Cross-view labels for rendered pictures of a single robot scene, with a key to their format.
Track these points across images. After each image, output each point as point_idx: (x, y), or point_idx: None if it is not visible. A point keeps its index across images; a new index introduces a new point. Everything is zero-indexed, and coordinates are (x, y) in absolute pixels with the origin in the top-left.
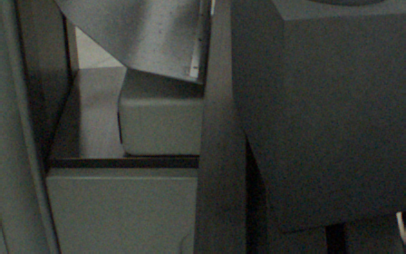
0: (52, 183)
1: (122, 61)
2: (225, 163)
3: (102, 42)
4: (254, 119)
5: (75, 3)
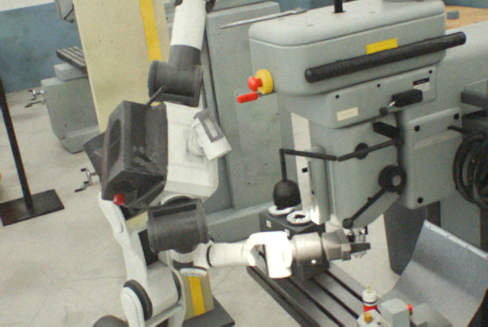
0: None
1: (395, 285)
2: None
3: (401, 277)
4: None
5: (419, 267)
